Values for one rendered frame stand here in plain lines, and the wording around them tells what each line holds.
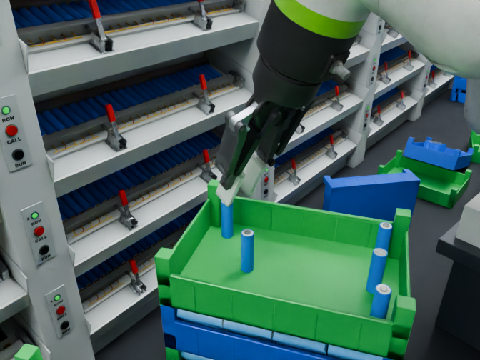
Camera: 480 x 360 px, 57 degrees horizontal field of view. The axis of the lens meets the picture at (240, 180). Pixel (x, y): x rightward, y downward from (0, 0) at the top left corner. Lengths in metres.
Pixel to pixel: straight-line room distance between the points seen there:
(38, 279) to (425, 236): 1.21
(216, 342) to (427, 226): 1.19
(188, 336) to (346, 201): 0.94
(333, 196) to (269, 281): 0.84
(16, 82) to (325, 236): 0.54
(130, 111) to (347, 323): 0.67
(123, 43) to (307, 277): 0.56
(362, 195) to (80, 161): 0.90
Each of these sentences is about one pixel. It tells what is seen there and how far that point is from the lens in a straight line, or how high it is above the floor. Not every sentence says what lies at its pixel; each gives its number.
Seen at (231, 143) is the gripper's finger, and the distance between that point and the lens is 0.52.
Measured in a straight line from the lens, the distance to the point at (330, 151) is 1.78.
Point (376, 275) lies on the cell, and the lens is 0.61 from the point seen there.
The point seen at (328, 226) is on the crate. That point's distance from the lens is 0.69.
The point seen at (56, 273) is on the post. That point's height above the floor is 0.32.
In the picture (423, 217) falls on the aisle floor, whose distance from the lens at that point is 1.73.
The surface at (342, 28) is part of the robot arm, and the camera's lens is 0.43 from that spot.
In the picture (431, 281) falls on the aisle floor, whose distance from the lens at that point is 1.45.
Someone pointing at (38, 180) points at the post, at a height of 0.52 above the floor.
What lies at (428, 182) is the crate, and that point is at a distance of 1.97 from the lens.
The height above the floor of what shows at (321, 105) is 0.33.
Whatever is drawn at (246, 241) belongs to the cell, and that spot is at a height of 0.54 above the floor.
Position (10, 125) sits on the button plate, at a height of 0.63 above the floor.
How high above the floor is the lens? 0.90
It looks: 29 degrees down
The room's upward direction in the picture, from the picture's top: straight up
